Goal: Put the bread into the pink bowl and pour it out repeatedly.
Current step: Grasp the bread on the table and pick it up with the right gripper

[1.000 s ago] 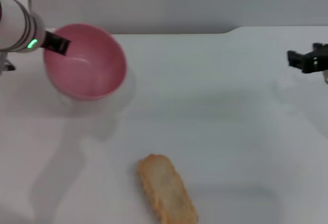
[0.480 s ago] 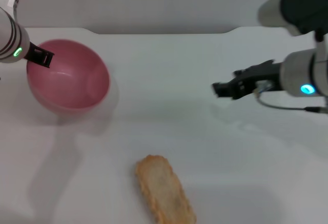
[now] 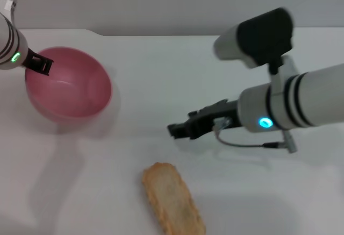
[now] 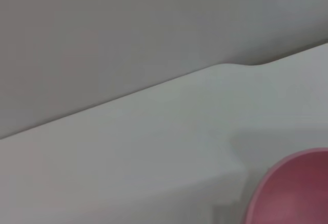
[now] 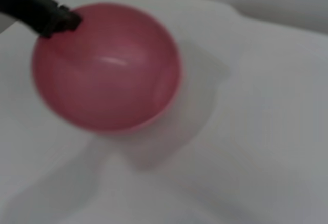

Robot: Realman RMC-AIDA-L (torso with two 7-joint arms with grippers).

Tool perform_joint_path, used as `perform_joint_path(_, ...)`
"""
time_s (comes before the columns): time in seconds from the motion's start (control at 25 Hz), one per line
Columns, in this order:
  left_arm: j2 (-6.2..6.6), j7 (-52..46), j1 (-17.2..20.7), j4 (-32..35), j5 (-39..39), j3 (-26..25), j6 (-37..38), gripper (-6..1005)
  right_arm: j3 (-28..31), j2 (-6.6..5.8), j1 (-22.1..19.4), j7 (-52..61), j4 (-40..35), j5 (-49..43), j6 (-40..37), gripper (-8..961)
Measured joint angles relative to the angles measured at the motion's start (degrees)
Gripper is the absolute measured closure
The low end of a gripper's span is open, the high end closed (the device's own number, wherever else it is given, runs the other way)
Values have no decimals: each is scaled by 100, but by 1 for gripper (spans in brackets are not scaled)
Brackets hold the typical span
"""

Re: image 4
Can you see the pink plastic bowl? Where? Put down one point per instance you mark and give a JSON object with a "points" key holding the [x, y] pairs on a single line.
{"points": [[294, 190]]}

